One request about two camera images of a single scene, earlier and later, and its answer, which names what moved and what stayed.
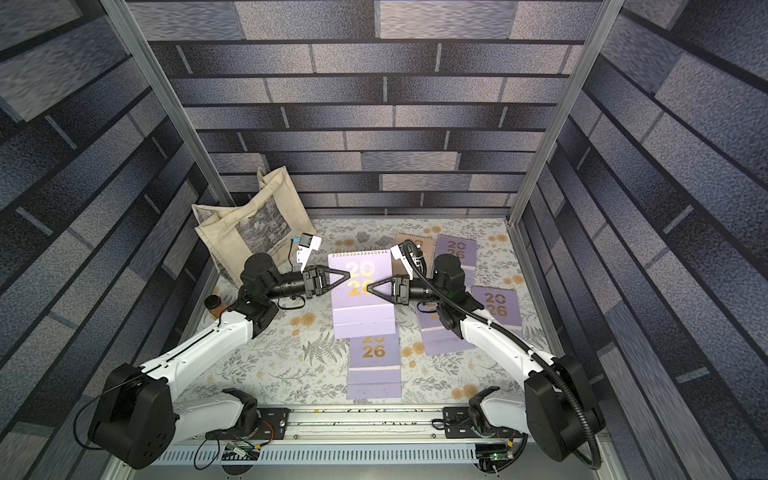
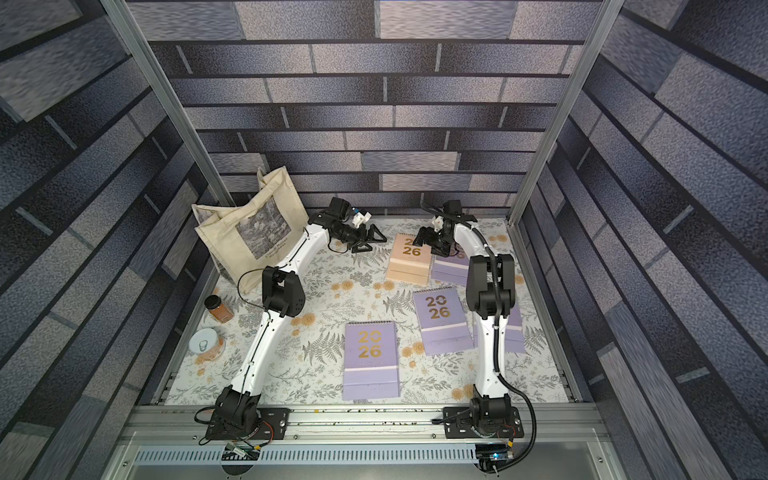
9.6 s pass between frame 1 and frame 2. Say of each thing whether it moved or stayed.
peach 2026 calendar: stayed
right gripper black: moved
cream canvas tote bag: stayed
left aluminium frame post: stayed
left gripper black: moved
